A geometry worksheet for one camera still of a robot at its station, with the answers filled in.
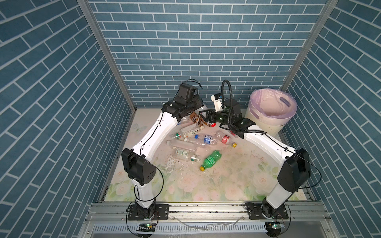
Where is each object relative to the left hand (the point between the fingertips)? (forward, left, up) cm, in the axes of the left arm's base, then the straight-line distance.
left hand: (201, 100), depth 79 cm
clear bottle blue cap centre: (-6, -5, -28) cm, 29 cm away
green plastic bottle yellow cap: (-21, -6, -28) cm, 36 cm away
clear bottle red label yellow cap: (-6, -17, -28) cm, 33 cm away
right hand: (-3, 0, -4) cm, 5 cm away
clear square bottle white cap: (-9, +12, -32) cm, 35 cm away
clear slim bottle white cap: (-5, -1, -34) cm, 34 cm away
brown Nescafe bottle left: (+12, +4, -29) cm, 31 cm away
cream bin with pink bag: (+10, -48, -17) cm, 52 cm away
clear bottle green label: (-17, +11, -28) cm, 35 cm away
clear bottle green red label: (-2, +15, -30) cm, 33 cm away
